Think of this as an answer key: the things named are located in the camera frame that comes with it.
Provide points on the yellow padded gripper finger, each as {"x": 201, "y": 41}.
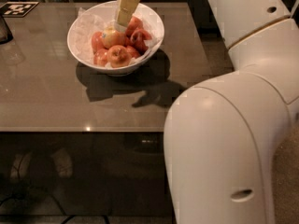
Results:
{"x": 124, "y": 11}

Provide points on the yellow-red apple with sticker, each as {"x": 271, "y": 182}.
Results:
{"x": 111, "y": 37}

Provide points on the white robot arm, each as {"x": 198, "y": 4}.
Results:
{"x": 220, "y": 135}

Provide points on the red apple back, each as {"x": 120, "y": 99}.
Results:
{"x": 133, "y": 24}

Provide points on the red apple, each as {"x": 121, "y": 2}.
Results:
{"x": 139, "y": 38}
{"x": 133, "y": 24}
{"x": 97, "y": 42}
{"x": 100, "y": 57}
{"x": 133, "y": 52}

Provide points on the white ceramic bowl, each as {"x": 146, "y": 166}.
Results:
{"x": 81, "y": 47}

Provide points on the white paper bowl liner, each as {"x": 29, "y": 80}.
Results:
{"x": 84, "y": 28}

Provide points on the red apple centre right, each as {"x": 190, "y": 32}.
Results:
{"x": 133, "y": 52}

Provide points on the red-yellow apple front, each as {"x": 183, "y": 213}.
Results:
{"x": 118, "y": 56}

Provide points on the red apple front left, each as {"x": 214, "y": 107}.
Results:
{"x": 100, "y": 57}

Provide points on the black white fiducial marker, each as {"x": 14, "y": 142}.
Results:
{"x": 17, "y": 9}

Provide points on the dark object at left edge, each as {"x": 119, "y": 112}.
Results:
{"x": 5, "y": 33}

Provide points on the glossy dark table cabinet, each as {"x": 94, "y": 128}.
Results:
{"x": 77, "y": 142}

